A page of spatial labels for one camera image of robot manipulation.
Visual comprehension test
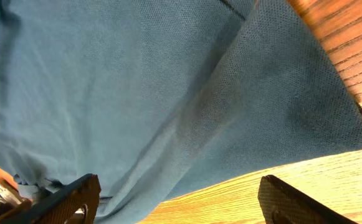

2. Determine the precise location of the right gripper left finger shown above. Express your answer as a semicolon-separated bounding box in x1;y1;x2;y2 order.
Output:
0;174;101;224

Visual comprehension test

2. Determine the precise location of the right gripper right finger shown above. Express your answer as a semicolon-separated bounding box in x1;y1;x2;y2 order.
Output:
258;175;356;224

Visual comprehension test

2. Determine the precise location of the dark blue t-shirt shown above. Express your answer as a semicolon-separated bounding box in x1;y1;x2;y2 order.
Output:
0;0;362;223

